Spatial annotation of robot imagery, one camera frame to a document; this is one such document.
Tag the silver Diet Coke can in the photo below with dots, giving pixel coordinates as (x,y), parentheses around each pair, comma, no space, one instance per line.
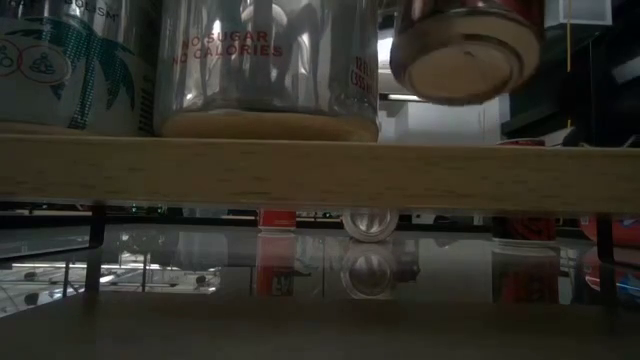
(270,75)

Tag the dark red soda can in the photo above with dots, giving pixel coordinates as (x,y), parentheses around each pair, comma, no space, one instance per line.
(465,60)
(525,230)

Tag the white Celsius can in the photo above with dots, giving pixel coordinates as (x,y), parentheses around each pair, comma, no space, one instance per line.
(75,75)

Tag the fluorescent tube light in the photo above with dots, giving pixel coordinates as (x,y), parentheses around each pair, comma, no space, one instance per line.
(402,97)

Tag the wooden shelf with black frame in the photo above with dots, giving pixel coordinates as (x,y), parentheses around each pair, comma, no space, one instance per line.
(320,170)

